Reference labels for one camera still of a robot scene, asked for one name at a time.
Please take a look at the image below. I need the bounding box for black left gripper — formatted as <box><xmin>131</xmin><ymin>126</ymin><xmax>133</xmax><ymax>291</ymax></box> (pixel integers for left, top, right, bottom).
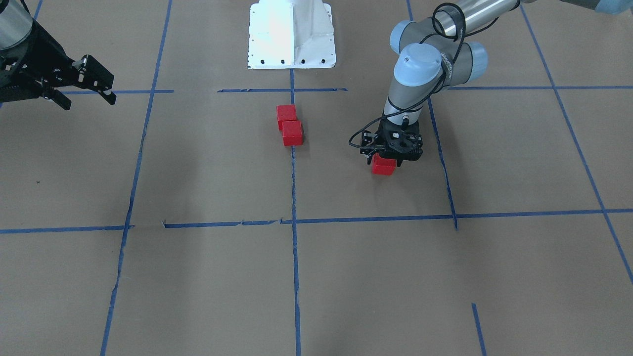
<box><xmin>360</xmin><ymin>121</ymin><xmax>423</xmax><ymax>165</ymax></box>

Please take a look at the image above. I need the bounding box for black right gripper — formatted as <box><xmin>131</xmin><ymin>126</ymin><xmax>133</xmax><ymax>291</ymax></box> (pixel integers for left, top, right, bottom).
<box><xmin>0</xmin><ymin>20</ymin><xmax>117</xmax><ymax>111</ymax></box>

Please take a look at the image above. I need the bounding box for red cube block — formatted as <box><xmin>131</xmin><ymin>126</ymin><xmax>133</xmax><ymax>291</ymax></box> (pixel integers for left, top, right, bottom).
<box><xmin>370</xmin><ymin>153</ymin><xmax>397</xmax><ymax>176</ymax></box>
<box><xmin>276</xmin><ymin>104</ymin><xmax>298</xmax><ymax>131</ymax></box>
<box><xmin>282</xmin><ymin>120</ymin><xmax>304</xmax><ymax>146</ymax></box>

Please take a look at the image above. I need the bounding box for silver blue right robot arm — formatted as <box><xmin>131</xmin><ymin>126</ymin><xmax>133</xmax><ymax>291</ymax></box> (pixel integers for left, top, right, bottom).
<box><xmin>0</xmin><ymin>0</ymin><xmax>117</xmax><ymax>110</ymax></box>

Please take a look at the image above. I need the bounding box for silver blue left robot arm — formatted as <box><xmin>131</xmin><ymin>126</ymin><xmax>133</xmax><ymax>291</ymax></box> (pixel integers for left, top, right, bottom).
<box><xmin>349</xmin><ymin>0</ymin><xmax>522</xmax><ymax>166</ymax></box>

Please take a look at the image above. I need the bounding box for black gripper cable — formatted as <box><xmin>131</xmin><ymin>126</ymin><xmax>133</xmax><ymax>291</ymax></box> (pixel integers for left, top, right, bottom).
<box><xmin>348</xmin><ymin>2</ymin><xmax>470</xmax><ymax>149</ymax></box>

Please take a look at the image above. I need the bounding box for white camera pedestal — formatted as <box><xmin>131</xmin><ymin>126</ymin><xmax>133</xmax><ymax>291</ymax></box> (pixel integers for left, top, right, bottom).
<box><xmin>247</xmin><ymin>0</ymin><xmax>337</xmax><ymax>70</ymax></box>

